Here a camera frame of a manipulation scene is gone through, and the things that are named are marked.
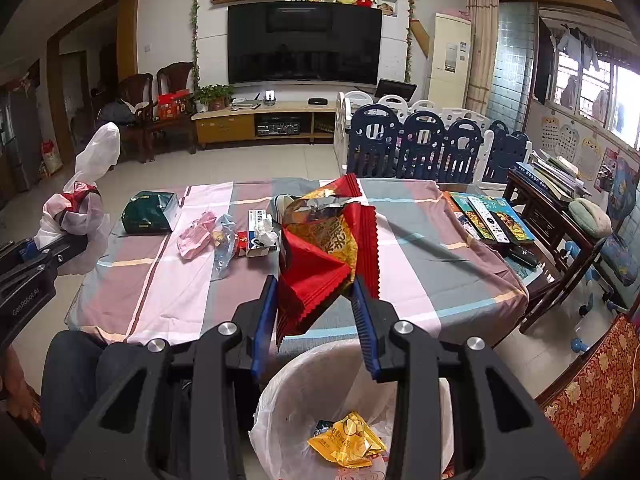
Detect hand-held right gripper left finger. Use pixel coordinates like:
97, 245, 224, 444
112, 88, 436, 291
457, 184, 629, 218
50, 275, 279, 480

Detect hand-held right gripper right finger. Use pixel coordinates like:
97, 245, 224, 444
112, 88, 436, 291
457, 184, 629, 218
350, 280, 581, 480

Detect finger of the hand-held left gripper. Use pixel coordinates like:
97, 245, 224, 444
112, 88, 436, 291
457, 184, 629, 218
54, 191, 102, 233
22, 236, 90, 281

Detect white plastic bag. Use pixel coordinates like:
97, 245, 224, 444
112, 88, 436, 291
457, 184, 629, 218
37, 122, 122, 277

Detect red snack bag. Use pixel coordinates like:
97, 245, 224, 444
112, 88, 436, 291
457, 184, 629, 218
275, 173, 379, 352

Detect white-lined waste bin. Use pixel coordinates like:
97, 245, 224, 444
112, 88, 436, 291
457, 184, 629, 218
248, 342, 456, 480

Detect person's left hand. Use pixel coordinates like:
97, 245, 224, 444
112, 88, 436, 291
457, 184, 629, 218
0, 347, 37, 422

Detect green packet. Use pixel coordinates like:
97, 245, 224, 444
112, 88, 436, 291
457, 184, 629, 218
121, 191, 181, 235

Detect clear plastic bag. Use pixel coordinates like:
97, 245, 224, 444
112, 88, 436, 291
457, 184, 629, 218
212, 213, 242, 281

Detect crumpled white tissue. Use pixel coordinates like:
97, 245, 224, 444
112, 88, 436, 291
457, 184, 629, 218
252, 215, 280, 250

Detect striped pink grey tablecloth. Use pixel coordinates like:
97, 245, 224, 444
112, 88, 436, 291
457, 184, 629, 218
65, 177, 531, 349

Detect white medicine box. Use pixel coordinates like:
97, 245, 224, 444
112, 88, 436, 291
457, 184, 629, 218
246, 208, 279, 259

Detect pink plastic bag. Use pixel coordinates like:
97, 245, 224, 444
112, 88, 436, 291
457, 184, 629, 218
177, 210, 219, 261

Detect yellow snack packet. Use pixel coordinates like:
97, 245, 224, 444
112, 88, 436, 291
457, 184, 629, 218
306, 411, 389, 470

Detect dark wooden armchair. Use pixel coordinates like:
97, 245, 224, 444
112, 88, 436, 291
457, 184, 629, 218
116, 72, 157, 164
144, 61, 199, 157

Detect red gift box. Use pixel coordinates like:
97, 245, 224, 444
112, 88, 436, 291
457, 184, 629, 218
157, 90, 194, 121

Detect white remote control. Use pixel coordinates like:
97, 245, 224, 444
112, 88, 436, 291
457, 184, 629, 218
467, 195, 511, 244

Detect black remote control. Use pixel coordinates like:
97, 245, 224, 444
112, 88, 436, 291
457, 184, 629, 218
507, 244, 539, 268

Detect wooden television cabinet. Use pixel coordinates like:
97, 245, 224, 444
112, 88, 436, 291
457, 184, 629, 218
191, 101, 347, 150

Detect row of picture books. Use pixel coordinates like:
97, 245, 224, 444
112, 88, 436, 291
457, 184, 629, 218
442, 191, 539, 246

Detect potted green plant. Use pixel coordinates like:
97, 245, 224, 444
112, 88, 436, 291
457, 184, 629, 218
192, 83, 236, 113

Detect blue white playpen fence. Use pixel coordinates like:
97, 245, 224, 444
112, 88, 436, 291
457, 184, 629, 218
333, 91, 534, 187

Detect black audio receiver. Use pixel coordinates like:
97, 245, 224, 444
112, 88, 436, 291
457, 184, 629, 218
255, 114, 304, 137

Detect dark wooden bench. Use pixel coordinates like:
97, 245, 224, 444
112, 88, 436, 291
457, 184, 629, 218
502, 167, 609, 336

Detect green vine garland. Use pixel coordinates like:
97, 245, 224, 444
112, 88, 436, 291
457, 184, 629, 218
189, 0, 202, 92
405, 0, 419, 82

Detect red floral sofa cushion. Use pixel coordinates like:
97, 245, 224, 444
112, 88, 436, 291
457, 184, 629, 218
542, 314, 640, 477

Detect stack of books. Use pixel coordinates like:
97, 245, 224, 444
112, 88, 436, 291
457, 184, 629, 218
514, 149, 594, 202

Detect green cushion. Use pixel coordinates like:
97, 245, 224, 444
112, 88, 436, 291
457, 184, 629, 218
568, 197, 614, 239

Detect black flat television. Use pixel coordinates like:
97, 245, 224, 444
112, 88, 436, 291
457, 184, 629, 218
227, 1, 384, 86

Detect cream standing air conditioner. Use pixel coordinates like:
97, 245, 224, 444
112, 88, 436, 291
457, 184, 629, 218
426, 12, 474, 111

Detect beige curtain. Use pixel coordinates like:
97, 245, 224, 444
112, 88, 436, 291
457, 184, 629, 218
462, 0, 501, 117

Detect hanging light blue shirt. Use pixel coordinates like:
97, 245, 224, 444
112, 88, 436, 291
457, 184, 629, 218
555, 25, 601, 74

